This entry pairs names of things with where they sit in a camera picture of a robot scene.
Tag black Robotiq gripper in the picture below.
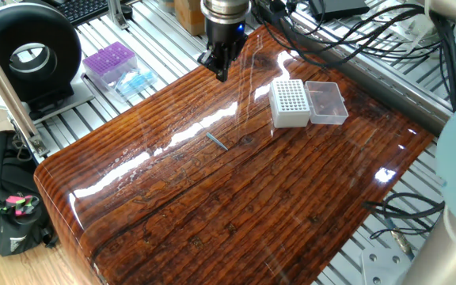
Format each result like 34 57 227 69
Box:
197 18 249 83

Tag blue-grey pipette tip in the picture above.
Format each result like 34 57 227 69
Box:
206 132 230 152

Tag white pipette tip holder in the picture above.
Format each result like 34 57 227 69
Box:
268 78 312 129

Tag purple pipette tip box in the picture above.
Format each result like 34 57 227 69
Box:
82 41 139 90

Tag clear plastic holder lid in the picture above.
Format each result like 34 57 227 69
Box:
304 80 350 126

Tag cardboard box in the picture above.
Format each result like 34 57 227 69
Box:
173 0 207 36

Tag clear tray blue items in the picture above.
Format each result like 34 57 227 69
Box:
107 66 158 104

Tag black power adapter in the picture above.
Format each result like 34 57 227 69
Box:
309 0 371 21

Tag black keyboard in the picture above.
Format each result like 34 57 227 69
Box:
53 0 112 27

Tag white plastic appliance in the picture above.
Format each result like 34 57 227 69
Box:
393 0 435 44

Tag black backpack with pink trim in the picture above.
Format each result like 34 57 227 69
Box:
0 130 59 257

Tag silver robot mounting plate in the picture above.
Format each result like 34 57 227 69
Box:
360 245 413 285

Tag short aluminium profile post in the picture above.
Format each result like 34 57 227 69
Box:
107 0 130 31

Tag slanted aluminium frame post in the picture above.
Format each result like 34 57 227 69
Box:
0 25 50 159

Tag black cable bundle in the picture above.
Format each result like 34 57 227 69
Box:
251 0 456 114

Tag black wrist cables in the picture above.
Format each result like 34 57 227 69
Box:
363 192 446 241

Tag metal connector with blue cable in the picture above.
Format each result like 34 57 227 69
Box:
386 217 416 262

